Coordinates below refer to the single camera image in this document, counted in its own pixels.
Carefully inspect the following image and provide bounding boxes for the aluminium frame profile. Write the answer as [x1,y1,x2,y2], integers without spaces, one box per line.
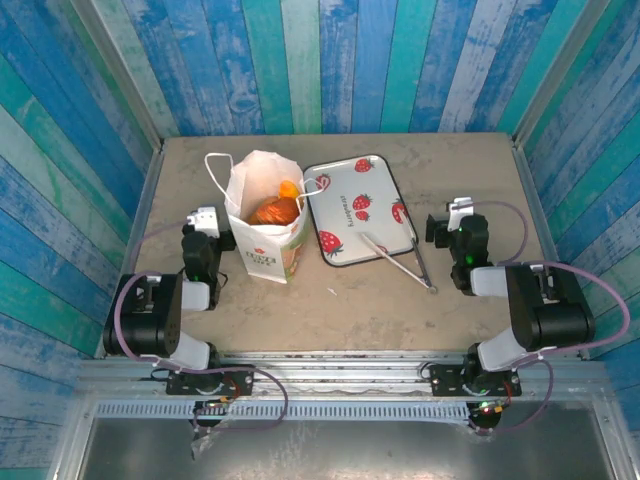
[510,0,602,361]
[69,0,167,359]

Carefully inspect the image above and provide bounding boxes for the metal tongs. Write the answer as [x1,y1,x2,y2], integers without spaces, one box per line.
[359,230,439,294]

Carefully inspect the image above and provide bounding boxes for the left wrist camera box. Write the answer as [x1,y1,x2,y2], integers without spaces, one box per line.
[186,206,220,239]

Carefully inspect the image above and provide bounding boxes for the white strawberry print tray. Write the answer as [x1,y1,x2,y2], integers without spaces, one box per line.
[303,153,418,270]

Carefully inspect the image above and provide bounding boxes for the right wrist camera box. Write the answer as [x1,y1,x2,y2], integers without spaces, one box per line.
[446,196,474,232]

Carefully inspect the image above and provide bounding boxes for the small electronics board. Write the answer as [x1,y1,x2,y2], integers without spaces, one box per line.
[192,397,236,432]
[468,397,512,435]

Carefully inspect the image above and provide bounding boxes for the white printed paper bag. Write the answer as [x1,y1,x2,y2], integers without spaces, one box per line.
[203,149,326,285]

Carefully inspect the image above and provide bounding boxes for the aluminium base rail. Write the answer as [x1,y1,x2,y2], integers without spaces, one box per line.
[74,351,609,401]

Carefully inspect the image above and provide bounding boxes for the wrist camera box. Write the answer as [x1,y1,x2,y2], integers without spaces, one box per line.
[186,206,220,239]
[446,196,474,232]

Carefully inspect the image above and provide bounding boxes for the grey metal plate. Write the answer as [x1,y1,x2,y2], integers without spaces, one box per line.
[49,417,634,480]

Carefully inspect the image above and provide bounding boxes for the grey slotted cable duct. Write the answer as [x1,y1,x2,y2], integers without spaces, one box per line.
[94,400,471,424]

